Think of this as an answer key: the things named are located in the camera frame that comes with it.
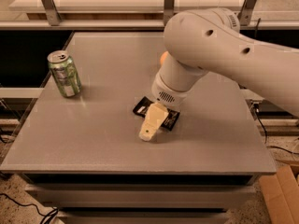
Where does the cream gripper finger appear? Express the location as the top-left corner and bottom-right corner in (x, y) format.
(139, 121), (161, 142)

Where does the black rxbar chocolate wrapper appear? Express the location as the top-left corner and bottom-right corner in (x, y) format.
(133, 96), (180, 131)

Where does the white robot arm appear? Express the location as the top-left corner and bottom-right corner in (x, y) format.
(139, 7), (299, 141)

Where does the orange fruit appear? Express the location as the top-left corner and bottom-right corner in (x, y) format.
(160, 51), (168, 66)

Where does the grey table drawer base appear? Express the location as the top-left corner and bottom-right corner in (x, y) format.
(25, 173), (255, 224)

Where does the green soda can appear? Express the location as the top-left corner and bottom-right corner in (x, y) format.
(47, 50), (81, 98)

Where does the cardboard box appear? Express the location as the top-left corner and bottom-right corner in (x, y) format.
(259, 165), (299, 224)

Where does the black cable right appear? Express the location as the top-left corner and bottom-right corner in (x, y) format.
(251, 101), (299, 157)

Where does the black floor cable left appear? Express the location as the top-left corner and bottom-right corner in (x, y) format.
(0, 192), (59, 224)

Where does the metal window frame rail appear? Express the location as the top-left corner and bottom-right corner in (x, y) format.
(0, 0), (299, 30)

